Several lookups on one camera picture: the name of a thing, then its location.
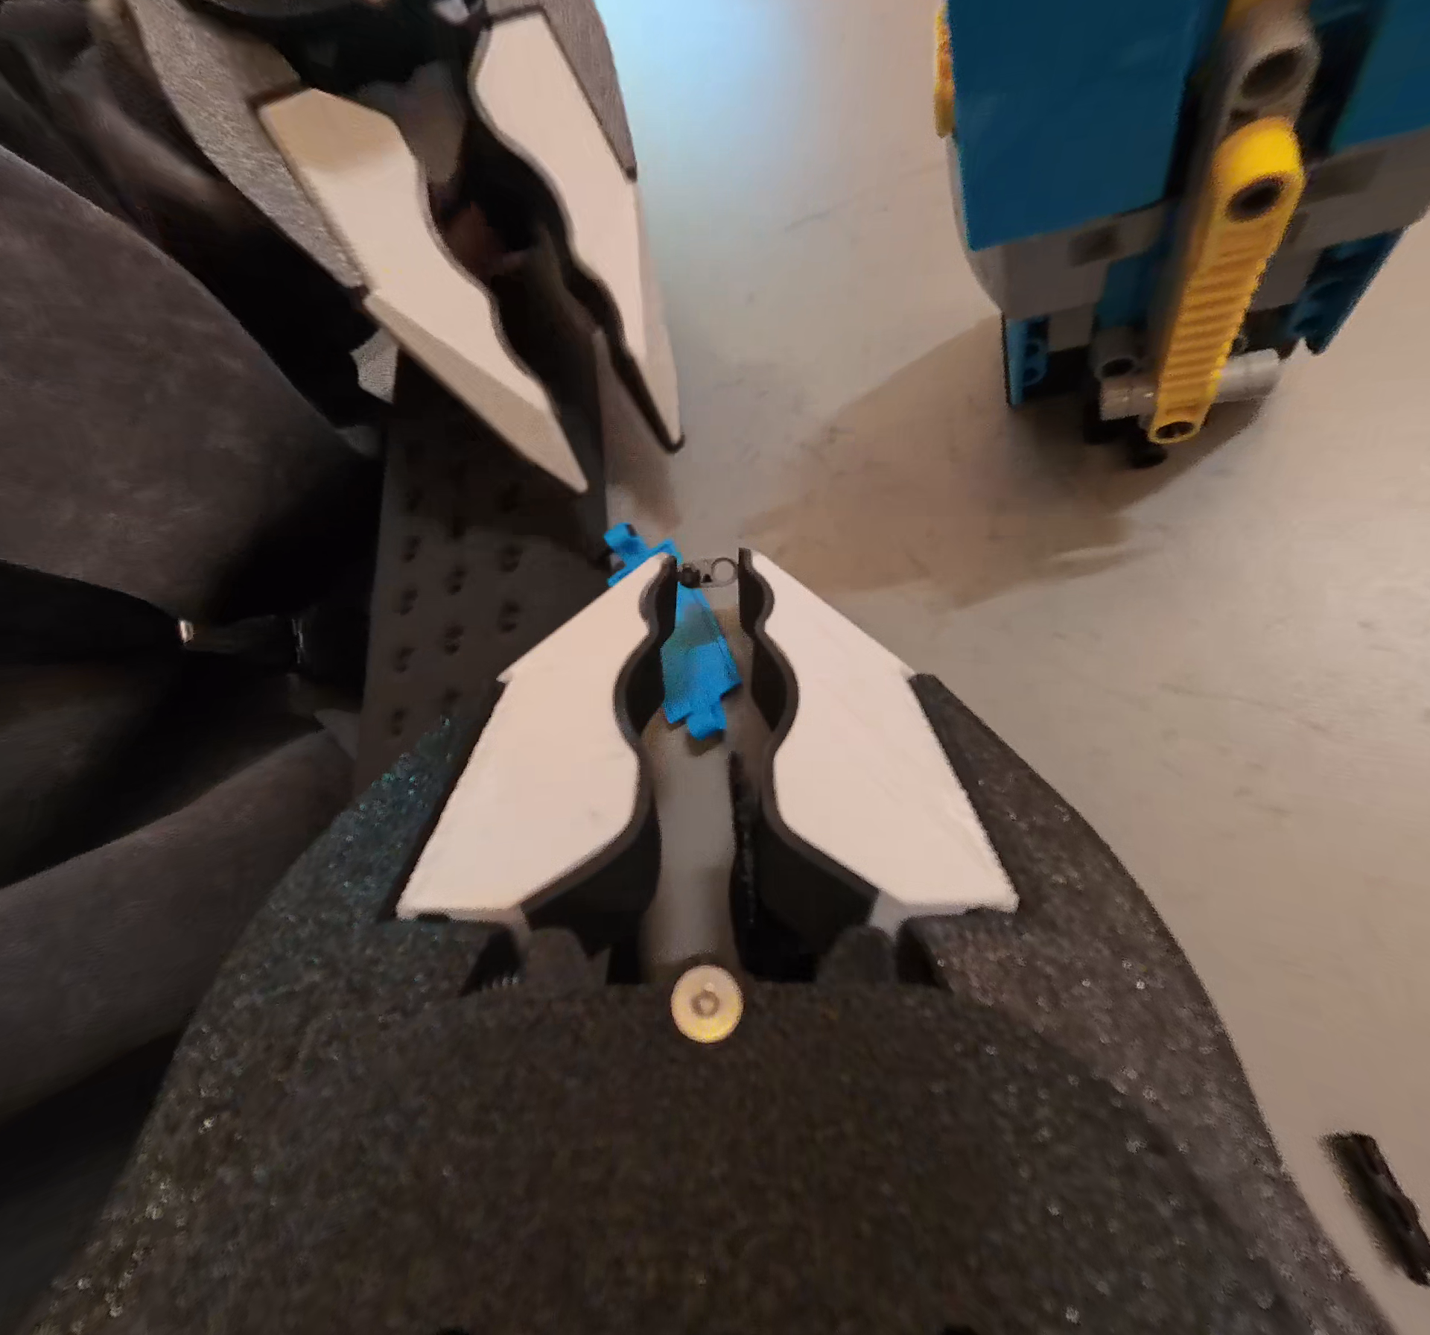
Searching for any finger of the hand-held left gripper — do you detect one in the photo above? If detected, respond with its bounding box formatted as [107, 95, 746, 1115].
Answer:
[257, 86, 592, 495]
[467, 7, 687, 455]

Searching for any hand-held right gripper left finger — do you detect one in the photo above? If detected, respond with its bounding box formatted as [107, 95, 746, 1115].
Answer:
[397, 550, 679, 925]

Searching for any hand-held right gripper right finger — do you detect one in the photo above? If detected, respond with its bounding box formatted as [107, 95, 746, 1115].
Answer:
[738, 547, 1021, 928]

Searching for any blue curved panel piece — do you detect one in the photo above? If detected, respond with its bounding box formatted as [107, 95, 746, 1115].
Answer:
[603, 524, 741, 741]

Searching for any blue yellow toy brick model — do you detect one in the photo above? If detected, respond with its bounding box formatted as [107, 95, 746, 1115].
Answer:
[932, 0, 1430, 470]

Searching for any grey desk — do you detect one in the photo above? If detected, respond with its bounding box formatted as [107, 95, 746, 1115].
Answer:
[524, 0, 1430, 1335]

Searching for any long black axle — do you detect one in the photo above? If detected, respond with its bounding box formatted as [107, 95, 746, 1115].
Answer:
[1324, 1131, 1430, 1282]

